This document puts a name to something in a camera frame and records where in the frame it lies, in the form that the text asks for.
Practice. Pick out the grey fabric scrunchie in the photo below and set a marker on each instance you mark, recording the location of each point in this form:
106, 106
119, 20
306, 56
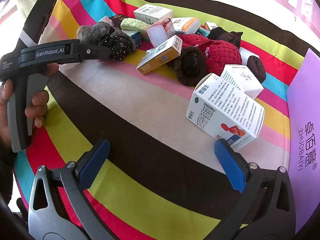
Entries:
95, 32

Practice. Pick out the purple storage box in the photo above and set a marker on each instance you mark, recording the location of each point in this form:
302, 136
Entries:
305, 130

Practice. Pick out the white and gold box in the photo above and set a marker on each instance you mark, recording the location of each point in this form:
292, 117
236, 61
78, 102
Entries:
160, 58

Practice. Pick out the large white medicine box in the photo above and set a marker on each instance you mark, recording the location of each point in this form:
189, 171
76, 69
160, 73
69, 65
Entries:
225, 110

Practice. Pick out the green sponge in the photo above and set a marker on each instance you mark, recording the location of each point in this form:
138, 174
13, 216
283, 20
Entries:
133, 24

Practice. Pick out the black box gold print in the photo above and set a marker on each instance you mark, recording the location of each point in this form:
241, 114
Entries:
116, 20

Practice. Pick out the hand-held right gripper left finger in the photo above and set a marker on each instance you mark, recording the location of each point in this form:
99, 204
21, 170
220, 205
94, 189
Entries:
95, 162

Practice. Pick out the white foam block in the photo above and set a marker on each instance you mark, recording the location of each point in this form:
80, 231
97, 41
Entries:
246, 52

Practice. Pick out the white box with barcode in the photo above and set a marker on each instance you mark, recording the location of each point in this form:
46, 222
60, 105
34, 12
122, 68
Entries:
152, 11

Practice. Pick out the white and orange box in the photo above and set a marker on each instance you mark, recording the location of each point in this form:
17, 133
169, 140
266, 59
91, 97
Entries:
186, 25

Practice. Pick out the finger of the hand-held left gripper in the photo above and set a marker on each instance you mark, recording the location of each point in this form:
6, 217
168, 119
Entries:
92, 52

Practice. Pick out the red plush toy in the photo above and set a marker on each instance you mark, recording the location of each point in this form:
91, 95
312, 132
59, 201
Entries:
220, 55

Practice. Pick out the small white box red print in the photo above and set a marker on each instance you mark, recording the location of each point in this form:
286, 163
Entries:
246, 78

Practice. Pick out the pink and white sponge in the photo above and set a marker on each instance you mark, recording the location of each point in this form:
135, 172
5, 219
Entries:
157, 33

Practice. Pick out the small teal box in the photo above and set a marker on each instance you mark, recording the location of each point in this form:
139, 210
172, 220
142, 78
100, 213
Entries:
203, 31

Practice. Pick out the light blue box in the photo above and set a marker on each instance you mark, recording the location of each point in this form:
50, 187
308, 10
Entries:
132, 37

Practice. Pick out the person's left hand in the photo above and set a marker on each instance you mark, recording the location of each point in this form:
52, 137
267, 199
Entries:
38, 105

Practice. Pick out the dark brown knitted sock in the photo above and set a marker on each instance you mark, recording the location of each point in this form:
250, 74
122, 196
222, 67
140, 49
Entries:
225, 36
190, 66
256, 67

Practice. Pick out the small plain white box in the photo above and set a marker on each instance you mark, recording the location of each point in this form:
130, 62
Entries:
105, 20

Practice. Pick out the black studded fabric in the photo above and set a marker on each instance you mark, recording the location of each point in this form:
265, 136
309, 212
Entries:
122, 46

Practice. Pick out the striped tablecloth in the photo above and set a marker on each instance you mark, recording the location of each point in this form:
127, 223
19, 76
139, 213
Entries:
140, 120

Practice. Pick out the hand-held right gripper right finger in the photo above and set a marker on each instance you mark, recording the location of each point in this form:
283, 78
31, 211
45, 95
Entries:
230, 165

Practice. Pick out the pink tinted window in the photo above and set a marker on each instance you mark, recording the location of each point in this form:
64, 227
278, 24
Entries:
300, 5

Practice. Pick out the small white yellow box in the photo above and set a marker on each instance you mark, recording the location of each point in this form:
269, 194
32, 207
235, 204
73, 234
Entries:
211, 26

